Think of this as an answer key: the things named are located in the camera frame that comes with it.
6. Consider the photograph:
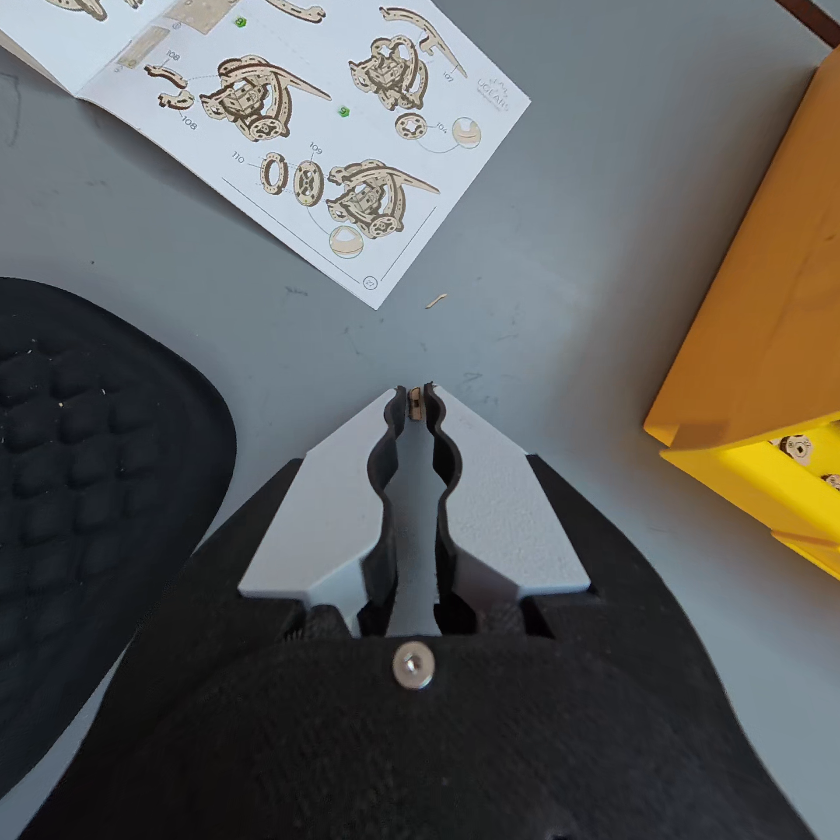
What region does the black chair armrest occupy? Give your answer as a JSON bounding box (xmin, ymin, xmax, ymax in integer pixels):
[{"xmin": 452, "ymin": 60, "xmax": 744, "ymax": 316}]
[{"xmin": 0, "ymin": 276, "xmax": 238, "ymax": 798}]

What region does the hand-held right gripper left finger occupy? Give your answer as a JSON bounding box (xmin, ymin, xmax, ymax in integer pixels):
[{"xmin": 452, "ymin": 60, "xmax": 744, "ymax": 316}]
[{"xmin": 238, "ymin": 386, "xmax": 406, "ymax": 637}]

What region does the open instruction booklet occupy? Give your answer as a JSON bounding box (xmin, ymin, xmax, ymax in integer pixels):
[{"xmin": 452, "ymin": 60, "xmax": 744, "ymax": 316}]
[{"xmin": 0, "ymin": 0, "xmax": 532, "ymax": 311}]

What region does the yellow plastic bin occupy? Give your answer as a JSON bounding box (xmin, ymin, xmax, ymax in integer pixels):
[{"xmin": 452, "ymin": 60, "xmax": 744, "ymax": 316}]
[{"xmin": 643, "ymin": 46, "xmax": 840, "ymax": 581}]

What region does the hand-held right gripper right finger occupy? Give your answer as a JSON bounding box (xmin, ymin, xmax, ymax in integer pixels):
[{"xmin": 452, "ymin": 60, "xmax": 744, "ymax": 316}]
[{"xmin": 423, "ymin": 382, "xmax": 592, "ymax": 636}]

